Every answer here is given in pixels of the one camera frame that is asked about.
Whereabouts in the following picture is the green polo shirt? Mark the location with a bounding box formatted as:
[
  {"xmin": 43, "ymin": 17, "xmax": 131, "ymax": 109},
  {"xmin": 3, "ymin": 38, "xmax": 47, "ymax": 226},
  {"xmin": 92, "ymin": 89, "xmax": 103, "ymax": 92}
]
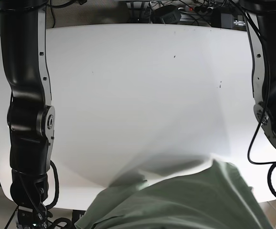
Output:
[{"xmin": 75, "ymin": 160, "xmax": 272, "ymax": 229}]

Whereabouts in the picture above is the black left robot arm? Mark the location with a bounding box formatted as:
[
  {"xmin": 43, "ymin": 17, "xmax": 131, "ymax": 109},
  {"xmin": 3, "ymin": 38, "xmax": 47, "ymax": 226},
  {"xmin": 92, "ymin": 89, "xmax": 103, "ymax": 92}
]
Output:
[{"xmin": 239, "ymin": 0, "xmax": 276, "ymax": 149}]

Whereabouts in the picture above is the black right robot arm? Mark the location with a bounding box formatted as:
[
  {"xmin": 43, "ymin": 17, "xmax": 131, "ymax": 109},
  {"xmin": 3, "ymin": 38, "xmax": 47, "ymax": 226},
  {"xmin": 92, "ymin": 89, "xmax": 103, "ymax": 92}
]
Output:
[{"xmin": 0, "ymin": 0, "xmax": 72, "ymax": 229}]

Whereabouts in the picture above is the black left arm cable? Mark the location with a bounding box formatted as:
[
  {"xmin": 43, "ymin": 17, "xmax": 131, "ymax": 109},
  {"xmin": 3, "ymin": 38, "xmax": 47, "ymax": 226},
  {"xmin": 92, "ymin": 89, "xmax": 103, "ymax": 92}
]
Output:
[{"xmin": 247, "ymin": 7, "xmax": 276, "ymax": 206}]

